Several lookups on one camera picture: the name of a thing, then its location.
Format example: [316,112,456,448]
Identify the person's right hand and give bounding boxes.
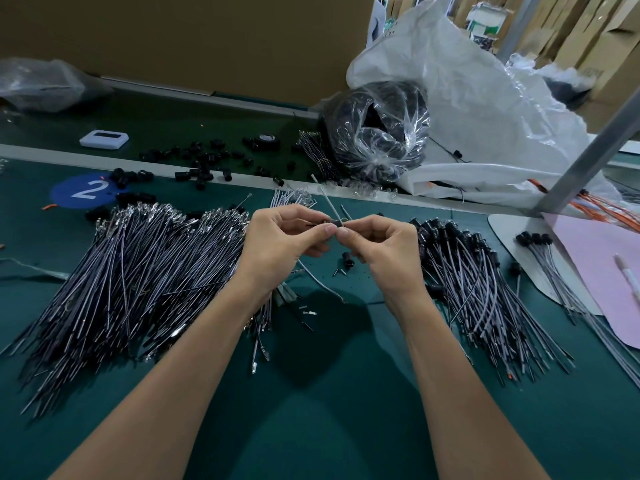
[335,215,427,322]

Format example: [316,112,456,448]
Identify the clear plastic strip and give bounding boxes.
[0,257,69,281]

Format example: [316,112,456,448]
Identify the brown cardboard panel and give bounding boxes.
[0,0,376,106]

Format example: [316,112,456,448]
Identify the crumpled clear plastic bag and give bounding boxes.
[0,57,113,114]

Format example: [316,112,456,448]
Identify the clear bag with black contents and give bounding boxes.
[323,79,431,186]

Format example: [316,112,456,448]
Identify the bundle of orange wires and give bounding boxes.
[530,179,640,234]

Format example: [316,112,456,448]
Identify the small white timer device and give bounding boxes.
[79,129,130,151]

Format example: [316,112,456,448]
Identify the person's left forearm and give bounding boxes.
[50,289,276,480]

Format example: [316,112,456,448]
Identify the person's left hand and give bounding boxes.
[235,203,341,311]

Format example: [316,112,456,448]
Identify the pink paper sheet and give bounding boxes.
[545,213,640,351]

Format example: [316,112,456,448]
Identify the pile of grey wires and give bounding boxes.
[0,189,319,421]

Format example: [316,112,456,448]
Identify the black plastic caps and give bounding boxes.
[85,137,316,224]

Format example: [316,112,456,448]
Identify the white pen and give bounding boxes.
[613,255,640,306]

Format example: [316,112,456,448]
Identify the blue round number sticker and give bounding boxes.
[49,173,123,211]

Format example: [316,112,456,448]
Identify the small bundle of capped wires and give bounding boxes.
[516,231,640,391]

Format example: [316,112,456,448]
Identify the grey metal frame post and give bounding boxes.
[535,89,640,216]
[497,0,546,61]

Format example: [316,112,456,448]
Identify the person's right forearm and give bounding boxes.
[390,299,551,480]

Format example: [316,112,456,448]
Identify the pile of wires with black caps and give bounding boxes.
[410,217,576,384]

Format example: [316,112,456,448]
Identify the stack of cardboard boxes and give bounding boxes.
[550,0,640,131]

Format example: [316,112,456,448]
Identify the large white plastic sack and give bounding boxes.
[347,0,640,208]

